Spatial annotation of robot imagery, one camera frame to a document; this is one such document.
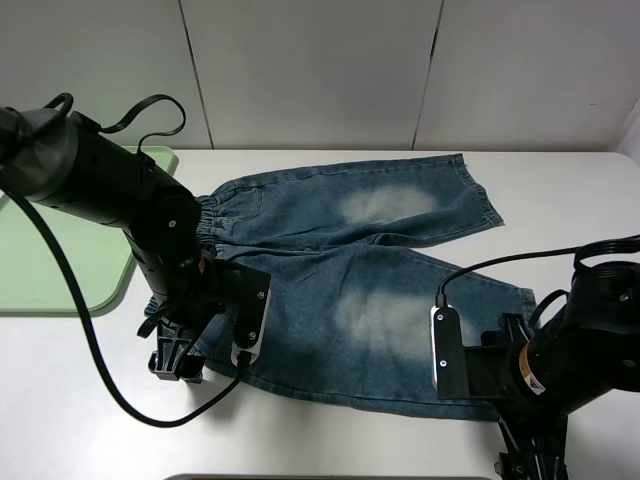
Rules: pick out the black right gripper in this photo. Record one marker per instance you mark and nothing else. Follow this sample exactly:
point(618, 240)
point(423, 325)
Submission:
point(535, 443)

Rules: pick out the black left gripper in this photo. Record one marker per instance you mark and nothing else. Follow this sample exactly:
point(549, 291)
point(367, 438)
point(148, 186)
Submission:
point(205, 291)

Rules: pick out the children's blue denim shorts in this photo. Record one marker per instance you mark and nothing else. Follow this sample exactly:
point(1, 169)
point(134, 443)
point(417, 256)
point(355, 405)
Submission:
point(351, 286)

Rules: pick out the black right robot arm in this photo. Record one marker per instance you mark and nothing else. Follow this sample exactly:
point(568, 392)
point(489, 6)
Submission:
point(588, 348)

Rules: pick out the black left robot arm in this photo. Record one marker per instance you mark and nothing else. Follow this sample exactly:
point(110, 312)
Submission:
point(63, 162)

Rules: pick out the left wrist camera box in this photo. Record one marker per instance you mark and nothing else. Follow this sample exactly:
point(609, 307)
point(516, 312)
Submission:
point(249, 291)

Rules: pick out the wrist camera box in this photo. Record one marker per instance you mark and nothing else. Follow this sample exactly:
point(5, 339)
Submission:
point(249, 291)
point(463, 372)

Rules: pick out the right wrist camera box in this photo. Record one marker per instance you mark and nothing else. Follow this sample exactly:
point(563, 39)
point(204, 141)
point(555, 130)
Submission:
point(463, 372)

